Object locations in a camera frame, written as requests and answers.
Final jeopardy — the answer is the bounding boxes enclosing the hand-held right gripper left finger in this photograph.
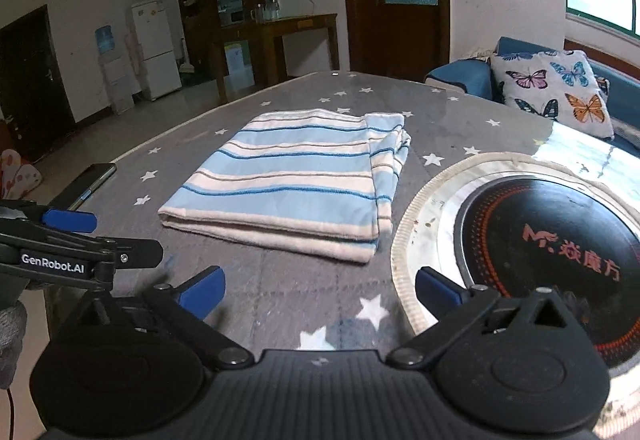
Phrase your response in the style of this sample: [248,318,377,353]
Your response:
[62,266,255,368]

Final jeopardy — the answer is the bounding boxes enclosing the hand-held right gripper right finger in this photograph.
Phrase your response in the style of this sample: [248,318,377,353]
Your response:
[387,267,576,369]

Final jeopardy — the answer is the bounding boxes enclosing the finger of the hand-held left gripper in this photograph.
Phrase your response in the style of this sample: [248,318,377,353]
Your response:
[0,200,98,243]
[75,235,164,292]

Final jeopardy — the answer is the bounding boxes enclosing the blue striped pants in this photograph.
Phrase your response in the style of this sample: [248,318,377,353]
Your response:
[158,109,412,264]

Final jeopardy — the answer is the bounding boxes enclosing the person's left hand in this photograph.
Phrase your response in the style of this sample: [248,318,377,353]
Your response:
[0,301,29,389]

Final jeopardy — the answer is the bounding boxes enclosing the black smartphone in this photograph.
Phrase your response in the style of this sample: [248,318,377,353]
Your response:
[50,162,117,213]

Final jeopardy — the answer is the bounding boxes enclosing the pink floral cushion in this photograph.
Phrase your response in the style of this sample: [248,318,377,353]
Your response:
[0,149,43,201]

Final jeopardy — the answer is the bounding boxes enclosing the grey star-print tablecloth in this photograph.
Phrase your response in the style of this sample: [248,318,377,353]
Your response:
[42,70,640,371]

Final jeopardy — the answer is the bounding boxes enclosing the round built-in induction cooker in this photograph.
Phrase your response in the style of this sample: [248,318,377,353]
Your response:
[392,151,640,393]

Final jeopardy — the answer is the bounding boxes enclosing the dark wooden door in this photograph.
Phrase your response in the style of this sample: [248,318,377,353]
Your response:
[0,5,73,161]

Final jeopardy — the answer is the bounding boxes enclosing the water dispenser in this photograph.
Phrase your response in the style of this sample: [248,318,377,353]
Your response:
[95,26,136,116]

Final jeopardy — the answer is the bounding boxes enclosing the white refrigerator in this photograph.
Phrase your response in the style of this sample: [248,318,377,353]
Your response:
[131,0,182,102]

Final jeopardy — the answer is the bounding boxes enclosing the white broom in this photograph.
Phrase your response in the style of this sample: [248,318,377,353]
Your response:
[177,37,197,76]

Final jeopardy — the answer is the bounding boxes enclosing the blue white carton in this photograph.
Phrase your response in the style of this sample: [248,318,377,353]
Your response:
[225,42,251,78]

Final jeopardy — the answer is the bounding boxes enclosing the blue sofa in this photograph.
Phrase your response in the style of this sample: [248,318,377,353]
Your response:
[425,36,640,151]

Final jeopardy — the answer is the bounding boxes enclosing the butterfly print pillow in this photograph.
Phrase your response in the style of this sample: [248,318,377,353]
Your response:
[489,50,615,141]

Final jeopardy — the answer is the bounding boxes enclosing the dark wooden cabinet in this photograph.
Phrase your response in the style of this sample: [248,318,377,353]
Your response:
[174,0,278,88]

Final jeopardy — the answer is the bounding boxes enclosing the brown door with glass pane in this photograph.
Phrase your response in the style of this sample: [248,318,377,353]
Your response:
[339,0,451,81]

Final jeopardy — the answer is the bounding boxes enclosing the wooden side table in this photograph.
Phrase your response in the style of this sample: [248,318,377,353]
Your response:
[212,13,340,103]

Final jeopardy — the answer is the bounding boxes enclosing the thin black cable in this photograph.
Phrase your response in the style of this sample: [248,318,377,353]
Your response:
[4,387,16,440]

